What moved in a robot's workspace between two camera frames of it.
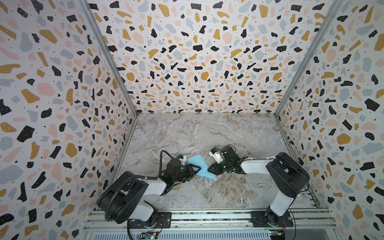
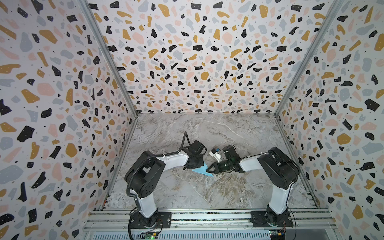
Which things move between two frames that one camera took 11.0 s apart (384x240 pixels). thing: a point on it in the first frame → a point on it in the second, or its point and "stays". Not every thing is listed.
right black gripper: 219,167 stays
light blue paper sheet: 198,160 stays
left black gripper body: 181,176 → 197,162
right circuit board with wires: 275,235 stays
